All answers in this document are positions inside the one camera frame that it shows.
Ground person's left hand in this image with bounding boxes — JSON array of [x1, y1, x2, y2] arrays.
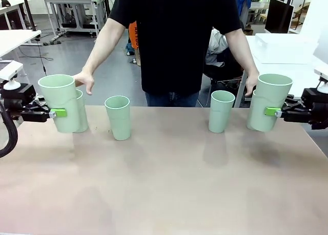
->
[[244, 72, 260, 97]]

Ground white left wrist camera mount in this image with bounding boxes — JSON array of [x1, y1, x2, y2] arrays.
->
[[0, 60, 24, 91]]

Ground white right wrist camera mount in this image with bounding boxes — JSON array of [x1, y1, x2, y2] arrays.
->
[[314, 66, 328, 94]]

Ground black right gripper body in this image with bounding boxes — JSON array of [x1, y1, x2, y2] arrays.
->
[[301, 88, 328, 131]]

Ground grey white jacket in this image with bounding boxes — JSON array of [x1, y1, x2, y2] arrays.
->
[[206, 27, 229, 67]]

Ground white desk with dark underside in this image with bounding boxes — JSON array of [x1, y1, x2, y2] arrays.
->
[[0, 0, 33, 31]]

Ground pale green plastic cup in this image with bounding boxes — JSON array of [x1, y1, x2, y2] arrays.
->
[[246, 89, 260, 131], [250, 73, 294, 132], [104, 95, 131, 141], [208, 90, 236, 134], [73, 89, 89, 134], [37, 74, 79, 134]]

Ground black stand pole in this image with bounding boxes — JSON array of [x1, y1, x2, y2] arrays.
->
[[20, 0, 38, 32]]

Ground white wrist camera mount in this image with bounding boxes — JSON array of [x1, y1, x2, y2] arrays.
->
[[314, 66, 328, 94], [0, 60, 24, 91]]

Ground black frame wooden shelf rack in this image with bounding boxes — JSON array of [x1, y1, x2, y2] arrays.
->
[[292, 0, 312, 31]]

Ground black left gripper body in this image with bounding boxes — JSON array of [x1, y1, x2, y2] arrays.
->
[[0, 83, 37, 118]]

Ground black computer monitor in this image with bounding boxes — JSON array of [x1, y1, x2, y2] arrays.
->
[[264, 0, 295, 34]]

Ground thin black floor cable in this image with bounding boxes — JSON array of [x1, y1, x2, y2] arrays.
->
[[35, 39, 54, 77]]

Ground person in black T-shirt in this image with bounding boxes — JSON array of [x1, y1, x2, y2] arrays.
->
[[109, 0, 243, 108]]

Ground person's right forearm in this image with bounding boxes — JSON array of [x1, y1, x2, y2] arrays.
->
[[81, 32, 116, 76]]

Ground black office chair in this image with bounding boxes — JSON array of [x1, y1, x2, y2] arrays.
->
[[203, 50, 244, 93]]

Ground person's right hand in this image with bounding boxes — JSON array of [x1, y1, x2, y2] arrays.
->
[[72, 71, 95, 96]]

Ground white rectangular basket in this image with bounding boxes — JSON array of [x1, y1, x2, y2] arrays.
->
[[255, 33, 319, 65]]

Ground person's left forearm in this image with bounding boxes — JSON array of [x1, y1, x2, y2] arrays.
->
[[230, 36, 258, 76]]

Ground black left arm cable sleeve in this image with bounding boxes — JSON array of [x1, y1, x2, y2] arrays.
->
[[0, 101, 19, 159]]

